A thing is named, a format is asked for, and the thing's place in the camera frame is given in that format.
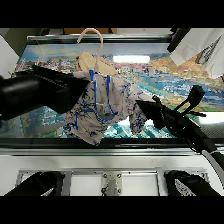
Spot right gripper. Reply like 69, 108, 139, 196
135, 98, 176, 131

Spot blue and white patterned shirt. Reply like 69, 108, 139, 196
62, 69, 156, 147

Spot pink clothes hanger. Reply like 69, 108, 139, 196
76, 27, 104, 74

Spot white printed garment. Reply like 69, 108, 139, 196
169, 28, 224, 70

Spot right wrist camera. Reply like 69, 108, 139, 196
178, 84, 207, 116

